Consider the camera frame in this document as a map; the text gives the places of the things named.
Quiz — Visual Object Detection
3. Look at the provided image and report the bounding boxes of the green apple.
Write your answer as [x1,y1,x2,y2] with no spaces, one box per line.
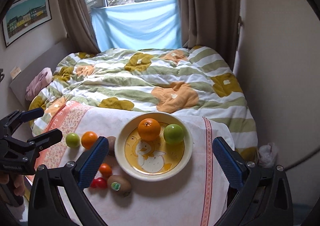
[66,133,80,148]
[163,124,184,145]

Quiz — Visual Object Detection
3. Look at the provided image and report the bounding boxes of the red cherry tomato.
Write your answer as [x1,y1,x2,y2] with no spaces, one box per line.
[94,177,108,189]
[90,178,97,188]

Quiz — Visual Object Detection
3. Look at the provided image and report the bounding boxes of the large orange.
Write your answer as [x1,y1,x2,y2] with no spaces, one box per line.
[81,131,98,150]
[137,118,161,141]

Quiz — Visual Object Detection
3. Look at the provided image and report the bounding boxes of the small mandarin orange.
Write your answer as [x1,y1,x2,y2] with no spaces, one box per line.
[99,163,112,178]

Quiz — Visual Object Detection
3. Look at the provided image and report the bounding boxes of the kiwi with green sticker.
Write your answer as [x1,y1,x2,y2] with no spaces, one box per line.
[107,175,132,197]

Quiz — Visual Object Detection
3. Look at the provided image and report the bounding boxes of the plain brown kiwi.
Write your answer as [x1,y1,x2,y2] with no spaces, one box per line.
[107,136,116,157]

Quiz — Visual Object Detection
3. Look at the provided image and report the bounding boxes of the person's left hand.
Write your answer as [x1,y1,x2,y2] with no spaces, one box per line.
[0,171,25,196]

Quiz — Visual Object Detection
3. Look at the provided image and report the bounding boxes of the grey bed headboard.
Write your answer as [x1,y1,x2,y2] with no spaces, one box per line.
[9,38,76,109]

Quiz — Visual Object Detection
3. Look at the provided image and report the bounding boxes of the white crumpled tissue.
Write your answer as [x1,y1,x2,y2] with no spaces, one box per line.
[258,143,279,169]

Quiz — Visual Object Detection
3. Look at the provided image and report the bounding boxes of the pink pillow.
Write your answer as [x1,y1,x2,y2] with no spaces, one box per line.
[25,67,53,102]

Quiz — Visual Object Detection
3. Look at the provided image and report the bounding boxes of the white pink-bordered cloth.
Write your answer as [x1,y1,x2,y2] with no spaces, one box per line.
[35,102,234,225]

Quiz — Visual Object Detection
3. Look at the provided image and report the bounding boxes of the framed building picture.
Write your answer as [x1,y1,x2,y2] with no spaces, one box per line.
[2,0,52,47]

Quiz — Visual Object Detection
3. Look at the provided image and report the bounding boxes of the left beige curtain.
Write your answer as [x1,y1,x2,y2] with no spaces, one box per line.
[58,0,100,54]

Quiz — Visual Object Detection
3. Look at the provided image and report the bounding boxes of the beige curtain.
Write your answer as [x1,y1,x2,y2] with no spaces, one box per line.
[58,0,100,54]
[178,0,240,58]

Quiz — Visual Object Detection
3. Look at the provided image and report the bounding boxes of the cream duck-pattern bowl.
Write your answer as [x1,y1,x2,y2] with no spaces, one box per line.
[114,112,193,182]

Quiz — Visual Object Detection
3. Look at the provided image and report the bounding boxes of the green apple in bowl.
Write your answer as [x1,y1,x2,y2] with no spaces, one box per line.
[163,124,184,145]

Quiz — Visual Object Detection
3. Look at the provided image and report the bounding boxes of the large orange in bowl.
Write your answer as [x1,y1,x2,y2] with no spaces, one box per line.
[137,118,161,141]

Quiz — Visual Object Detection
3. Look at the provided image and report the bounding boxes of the green striped floral duvet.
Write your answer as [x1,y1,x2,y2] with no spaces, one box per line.
[30,46,258,160]

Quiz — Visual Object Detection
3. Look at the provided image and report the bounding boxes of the light blue hanging cloth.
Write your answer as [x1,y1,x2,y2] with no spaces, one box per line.
[91,0,182,52]

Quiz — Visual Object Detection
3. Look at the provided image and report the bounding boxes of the right beige curtain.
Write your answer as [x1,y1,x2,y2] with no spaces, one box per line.
[178,0,240,58]

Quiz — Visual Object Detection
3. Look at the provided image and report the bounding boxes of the black curved cable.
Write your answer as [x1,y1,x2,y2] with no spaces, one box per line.
[285,150,320,171]

